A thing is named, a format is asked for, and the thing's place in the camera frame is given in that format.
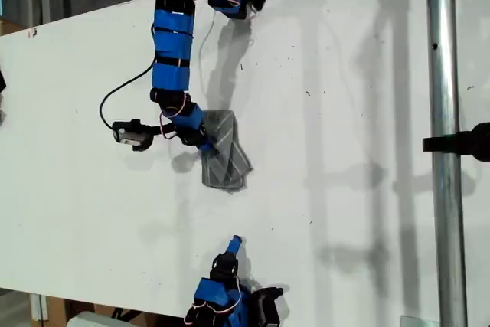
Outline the thin white cable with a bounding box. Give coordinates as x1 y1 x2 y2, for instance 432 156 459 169
198 8 217 72

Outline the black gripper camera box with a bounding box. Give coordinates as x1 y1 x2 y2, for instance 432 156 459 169
112 119 155 152
252 284 286 327

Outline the grey white-striped towel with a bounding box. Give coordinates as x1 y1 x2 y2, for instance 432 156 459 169
201 110 254 191

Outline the black clamp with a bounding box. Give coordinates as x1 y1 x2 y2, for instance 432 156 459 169
422 122 490 162

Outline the white plastic object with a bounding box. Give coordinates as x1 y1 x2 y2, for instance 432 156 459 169
67 310 135 327

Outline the brown cardboard box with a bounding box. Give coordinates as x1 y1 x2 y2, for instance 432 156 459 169
0 17 28 37
45 296 181 327

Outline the grey metal table leg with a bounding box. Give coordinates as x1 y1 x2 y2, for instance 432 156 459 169
29 293 49 322

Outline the black camera stalk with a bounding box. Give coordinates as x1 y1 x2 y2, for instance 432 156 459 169
147 123 179 139

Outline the black camera cable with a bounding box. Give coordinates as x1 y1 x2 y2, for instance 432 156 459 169
100 62 156 129

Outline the steel post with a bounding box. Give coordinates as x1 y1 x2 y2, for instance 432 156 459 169
424 0 469 327

